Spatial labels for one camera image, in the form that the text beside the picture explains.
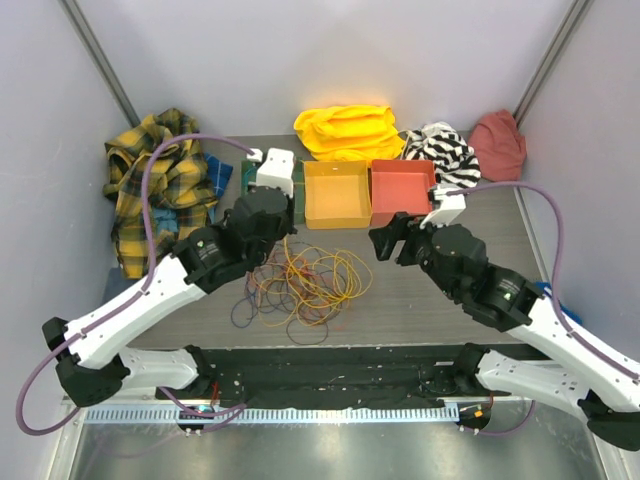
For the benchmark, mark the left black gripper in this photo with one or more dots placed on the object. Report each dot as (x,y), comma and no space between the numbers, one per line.
(290,227)

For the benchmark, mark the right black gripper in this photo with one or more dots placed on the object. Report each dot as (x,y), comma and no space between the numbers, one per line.
(384,240)

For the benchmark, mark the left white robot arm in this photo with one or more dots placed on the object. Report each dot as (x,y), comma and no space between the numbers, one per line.
(94,359)

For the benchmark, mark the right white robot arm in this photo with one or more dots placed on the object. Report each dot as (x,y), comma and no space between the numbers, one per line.
(591,381)

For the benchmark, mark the red plastic bin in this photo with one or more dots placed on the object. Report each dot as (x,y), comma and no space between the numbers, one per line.
(400,186)

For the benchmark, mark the green plastic bin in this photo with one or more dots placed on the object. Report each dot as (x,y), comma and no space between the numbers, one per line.
(248,176)

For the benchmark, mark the blue checked cloth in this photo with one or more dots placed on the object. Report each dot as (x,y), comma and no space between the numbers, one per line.
(219,173)

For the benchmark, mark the yellow plastic bin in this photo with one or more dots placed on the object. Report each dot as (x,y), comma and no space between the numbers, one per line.
(337,195)

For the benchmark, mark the black white striped cloth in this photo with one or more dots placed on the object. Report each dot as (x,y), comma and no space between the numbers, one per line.
(454,160)

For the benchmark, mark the yellow plaid shirt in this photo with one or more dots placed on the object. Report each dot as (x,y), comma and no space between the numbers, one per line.
(179,193)

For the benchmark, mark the yellow cloth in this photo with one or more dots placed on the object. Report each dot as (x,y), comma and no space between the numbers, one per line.
(349,133)

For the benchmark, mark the pink red cloth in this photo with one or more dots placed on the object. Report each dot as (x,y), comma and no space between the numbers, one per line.
(499,147)

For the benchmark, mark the grey blue folded cloth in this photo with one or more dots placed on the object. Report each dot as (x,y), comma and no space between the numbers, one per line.
(117,274)

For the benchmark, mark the black base mat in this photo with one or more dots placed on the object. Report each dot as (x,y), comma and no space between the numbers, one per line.
(337,378)

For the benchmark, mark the blue cloth right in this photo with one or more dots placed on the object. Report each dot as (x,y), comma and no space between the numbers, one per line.
(547,289)

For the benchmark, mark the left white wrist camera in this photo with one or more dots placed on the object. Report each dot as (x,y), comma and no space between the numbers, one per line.
(274,169)

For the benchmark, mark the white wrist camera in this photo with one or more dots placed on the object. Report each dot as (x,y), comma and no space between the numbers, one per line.
(274,169)
(447,203)

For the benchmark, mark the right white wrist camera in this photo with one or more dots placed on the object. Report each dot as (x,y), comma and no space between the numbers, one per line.
(447,203)

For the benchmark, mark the white slotted cable duct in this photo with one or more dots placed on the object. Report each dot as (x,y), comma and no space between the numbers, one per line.
(170,413)

